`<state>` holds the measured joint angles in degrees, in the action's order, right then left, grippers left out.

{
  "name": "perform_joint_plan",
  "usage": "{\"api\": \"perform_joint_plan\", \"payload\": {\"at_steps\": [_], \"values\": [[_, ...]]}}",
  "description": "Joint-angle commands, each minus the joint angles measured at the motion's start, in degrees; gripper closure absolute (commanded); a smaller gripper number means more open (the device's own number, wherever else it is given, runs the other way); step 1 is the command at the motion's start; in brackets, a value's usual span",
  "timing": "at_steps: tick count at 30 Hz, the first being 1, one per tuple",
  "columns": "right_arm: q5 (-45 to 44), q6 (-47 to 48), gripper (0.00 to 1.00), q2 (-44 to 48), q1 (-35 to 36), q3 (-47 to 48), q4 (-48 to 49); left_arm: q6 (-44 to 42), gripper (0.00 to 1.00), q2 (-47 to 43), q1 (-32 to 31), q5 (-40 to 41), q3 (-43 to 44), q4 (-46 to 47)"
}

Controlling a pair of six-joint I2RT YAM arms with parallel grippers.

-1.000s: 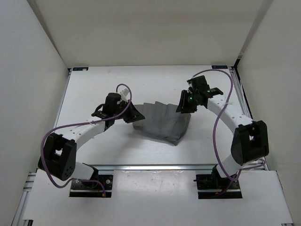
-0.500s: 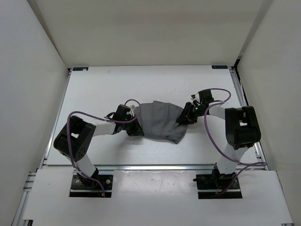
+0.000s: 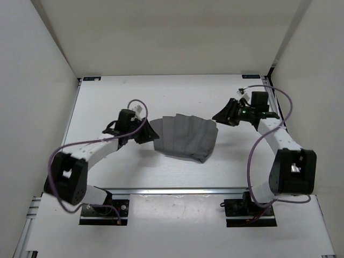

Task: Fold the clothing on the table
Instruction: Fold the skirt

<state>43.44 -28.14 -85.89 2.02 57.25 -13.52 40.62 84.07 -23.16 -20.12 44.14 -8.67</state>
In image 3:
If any blue corner label right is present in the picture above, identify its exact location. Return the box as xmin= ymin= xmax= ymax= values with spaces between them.
xmin=242 ymin=74 xmax=261 ymax=80

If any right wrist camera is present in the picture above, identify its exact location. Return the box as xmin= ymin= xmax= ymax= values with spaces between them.
xmin=237 ymin=88 xmax=269 ymax=112

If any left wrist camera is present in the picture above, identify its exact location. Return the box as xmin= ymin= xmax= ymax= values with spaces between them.
xmin=114 ymin=105 xmax=142 ymax=133

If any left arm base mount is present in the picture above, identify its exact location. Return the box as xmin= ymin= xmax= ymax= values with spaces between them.
xmin=79 ymin=191 xmax=130 ymax=226

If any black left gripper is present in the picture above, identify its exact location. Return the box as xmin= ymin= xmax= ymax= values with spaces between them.
xmin=126 ymin=117 xmax=159 ymax=145

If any aluminium left side rail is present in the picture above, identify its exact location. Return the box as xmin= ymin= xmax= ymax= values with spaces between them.
xmin=44 ymin=77 xmax=83 ymax=193

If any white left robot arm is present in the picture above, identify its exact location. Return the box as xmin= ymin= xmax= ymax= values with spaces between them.
xmin=44 ymin=116 xmax=159 ymax=215

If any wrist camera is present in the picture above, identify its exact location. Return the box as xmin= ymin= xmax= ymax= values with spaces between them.
xmin=114 ymin=105 xmax=142 ymax=133
xmin=237 ymin=88 xmax=269 ymax=112

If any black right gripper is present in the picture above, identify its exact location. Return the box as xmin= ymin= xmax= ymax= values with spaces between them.
xmin=212 ymin=98 xmax=254 ymax=127

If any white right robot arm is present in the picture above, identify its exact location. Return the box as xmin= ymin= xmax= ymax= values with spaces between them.
xmin=212 ymin=92 xmax=317 ymax=215

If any grey pleated skirt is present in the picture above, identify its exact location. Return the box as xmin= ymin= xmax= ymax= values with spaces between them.
xmin=150 ymin=113 xmax=218 ymax=163

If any blue corner label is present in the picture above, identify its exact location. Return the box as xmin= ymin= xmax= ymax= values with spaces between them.
xmin=242 ymin=74 xmax=261 ymax=80
xmin=83 ymin=76 xmax=102 ymax=81

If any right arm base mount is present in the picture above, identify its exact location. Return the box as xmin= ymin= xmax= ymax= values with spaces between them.
xmin=220 ymin=192 xmax=277 ymax=228

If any aluminium table edge rail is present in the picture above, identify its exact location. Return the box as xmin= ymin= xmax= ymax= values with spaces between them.
xmin=105 ymin=188 xmax=247 ymax=195

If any blue corner label left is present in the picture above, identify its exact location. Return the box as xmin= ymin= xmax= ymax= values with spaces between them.
xmin=83 ymin=76 xmax=102 ymax=81

